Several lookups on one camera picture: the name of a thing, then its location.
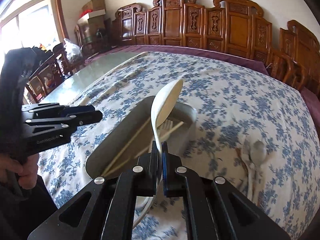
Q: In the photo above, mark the purple armchair cushion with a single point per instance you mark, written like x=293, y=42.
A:
x=313, y=102

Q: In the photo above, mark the white cardboard box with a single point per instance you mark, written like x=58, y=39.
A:
x=92, y=16

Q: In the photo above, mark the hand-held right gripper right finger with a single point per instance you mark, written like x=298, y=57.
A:
x=164, y=172

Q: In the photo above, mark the white spoon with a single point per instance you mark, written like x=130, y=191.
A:
x=258, y=152
x=165, y=102

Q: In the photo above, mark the person's left hand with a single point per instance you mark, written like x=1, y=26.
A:
x=27, y=172

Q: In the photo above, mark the clear plastic bag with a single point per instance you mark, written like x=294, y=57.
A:
x=72, y=51

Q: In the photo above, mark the wooden dining chair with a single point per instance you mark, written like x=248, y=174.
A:
x=42, y=82

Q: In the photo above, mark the white plastic fork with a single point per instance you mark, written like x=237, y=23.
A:
x=167, y=126

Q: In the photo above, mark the red decoration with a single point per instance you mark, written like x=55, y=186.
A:
x=87, y=11

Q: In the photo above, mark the wooden door frame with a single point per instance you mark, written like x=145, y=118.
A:
x=62, y=17

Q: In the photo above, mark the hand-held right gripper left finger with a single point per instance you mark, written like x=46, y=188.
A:
x=147, y=177

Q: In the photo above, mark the large brown cardboard box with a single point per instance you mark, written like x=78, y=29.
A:
x=97, y=26

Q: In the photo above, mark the carved wooden sofa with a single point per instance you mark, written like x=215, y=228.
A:
x=175, y=25

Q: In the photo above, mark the carved wooden armchair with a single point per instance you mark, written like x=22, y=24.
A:
x=295, y=45

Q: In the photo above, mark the purple sofa cushion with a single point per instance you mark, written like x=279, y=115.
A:
x=257, y=66

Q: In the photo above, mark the blue floral tablecloth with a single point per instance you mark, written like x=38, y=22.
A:
x=225, y=92

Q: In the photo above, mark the black standing fan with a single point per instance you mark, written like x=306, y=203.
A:
x=100, y=33

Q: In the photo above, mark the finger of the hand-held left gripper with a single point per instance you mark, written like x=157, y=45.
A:
x=77, y=110
x=85, y=120

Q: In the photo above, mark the grey metal box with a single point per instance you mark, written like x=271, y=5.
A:
x=120, y=135

